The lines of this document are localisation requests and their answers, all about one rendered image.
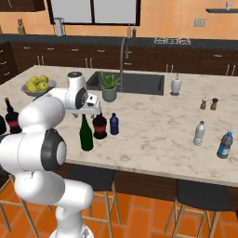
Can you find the grey fruit bowl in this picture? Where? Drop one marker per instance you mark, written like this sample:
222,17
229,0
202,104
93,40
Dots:
49,85

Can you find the white soap dispenser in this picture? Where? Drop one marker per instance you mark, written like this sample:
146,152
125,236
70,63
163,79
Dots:
176,85

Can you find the clear plastic bottle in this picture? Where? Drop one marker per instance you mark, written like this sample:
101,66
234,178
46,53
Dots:
199,134

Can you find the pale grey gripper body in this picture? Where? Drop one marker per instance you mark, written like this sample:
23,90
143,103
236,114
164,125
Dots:
85,109

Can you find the pale oil bottle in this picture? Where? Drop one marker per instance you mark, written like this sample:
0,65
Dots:
129,32

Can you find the dark wall shelf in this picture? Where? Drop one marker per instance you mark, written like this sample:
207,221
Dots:
223,10

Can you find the black seat wooden stool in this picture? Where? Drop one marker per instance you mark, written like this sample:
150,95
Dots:
93,178
203,195
6,201

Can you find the salt shaker with white top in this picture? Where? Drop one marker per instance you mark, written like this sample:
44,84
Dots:
203,103

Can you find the dark oil bottle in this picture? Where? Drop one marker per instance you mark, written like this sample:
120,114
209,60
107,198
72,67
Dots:
134,32

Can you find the dark sink basin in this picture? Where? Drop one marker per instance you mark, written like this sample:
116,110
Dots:
142,83

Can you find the green plant in grey pot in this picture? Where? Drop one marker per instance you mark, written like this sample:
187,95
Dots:
109,89

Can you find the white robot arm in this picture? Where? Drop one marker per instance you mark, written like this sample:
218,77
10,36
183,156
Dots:
37,155

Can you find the grey bottle with blue cap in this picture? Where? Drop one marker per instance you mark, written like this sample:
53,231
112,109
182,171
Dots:
225,147

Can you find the grey kettle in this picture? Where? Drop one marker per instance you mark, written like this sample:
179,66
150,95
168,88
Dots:
59,27

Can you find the brown pepper shaker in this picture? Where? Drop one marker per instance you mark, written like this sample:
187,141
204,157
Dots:
214,104

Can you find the white cup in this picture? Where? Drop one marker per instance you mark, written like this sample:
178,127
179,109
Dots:
229,5

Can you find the dark brown wall cupboard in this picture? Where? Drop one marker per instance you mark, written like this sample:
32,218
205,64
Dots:
21,4

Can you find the green glass bottle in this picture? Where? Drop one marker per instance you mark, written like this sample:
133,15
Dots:
86,136

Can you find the grey tap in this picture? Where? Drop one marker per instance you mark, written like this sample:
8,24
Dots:
121,62

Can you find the grey wall socket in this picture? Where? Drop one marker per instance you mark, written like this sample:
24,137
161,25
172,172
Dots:
199,22

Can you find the dark brown cupboard run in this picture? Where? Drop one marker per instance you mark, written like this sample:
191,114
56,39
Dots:
148,59

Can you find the wooden knife block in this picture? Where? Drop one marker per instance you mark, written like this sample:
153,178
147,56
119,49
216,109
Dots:
21,28

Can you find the yellow-green fruit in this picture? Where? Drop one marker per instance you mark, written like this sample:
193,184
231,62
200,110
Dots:
34,80
44,79
42,86
30,84
32,89

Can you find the window with dark frame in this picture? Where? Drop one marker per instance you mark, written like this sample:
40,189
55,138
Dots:
93,10

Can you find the black bottle with red label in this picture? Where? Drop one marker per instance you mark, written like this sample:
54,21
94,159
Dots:
100,127
12,121

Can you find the blue plastic bottle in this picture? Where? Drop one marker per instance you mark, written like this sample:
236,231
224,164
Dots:
114,125

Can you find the hob with white grates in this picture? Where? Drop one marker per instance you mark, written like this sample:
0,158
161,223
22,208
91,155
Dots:
172,41

